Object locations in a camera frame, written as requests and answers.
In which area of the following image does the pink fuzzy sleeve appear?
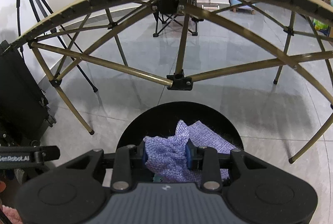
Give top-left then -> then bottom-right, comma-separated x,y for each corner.
1,205 -> 22,224

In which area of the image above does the black camera tripod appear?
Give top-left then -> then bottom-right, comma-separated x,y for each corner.
16,0 -> 98,93

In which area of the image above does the black round trash bin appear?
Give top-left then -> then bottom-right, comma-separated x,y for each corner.
115,101 -> 245,183

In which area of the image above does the purple knit cloth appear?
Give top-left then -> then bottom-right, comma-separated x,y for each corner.
143,120 -> 236,184

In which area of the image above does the blue pet feeder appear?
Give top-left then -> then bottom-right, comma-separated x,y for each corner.
229,0 -> 256,15

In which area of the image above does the black folding chair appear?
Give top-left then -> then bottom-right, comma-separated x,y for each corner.
152,0 -> 183,38

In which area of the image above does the white mop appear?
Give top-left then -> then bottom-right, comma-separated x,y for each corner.
196,0 -> 224,10

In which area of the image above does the green snack bag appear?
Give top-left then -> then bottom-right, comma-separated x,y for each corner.
312,19 -> 329,33

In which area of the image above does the black suitcase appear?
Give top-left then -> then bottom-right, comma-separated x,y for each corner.
1,41 -> 56,147

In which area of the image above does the tan folding slat table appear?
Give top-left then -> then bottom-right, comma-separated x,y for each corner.
0,0 -> 333,164

